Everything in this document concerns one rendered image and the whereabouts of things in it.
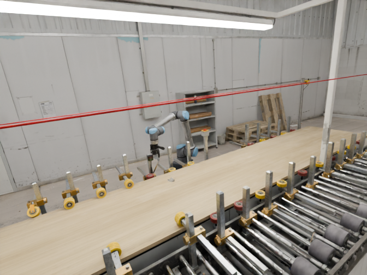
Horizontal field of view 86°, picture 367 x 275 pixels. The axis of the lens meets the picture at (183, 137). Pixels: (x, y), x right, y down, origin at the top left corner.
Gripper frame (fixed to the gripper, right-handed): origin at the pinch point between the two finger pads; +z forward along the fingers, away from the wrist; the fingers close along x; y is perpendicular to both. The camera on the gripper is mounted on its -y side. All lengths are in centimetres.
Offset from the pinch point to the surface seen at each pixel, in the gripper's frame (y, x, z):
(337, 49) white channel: -142, 106, -101
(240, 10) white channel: -85, 44, -145
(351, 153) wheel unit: -177, 117, 6
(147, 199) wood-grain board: 36, 57, 8
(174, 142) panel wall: -147, -246, 71
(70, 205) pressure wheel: 92, 28, 5
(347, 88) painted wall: -791, -125, -11
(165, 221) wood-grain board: 36, 90, 8
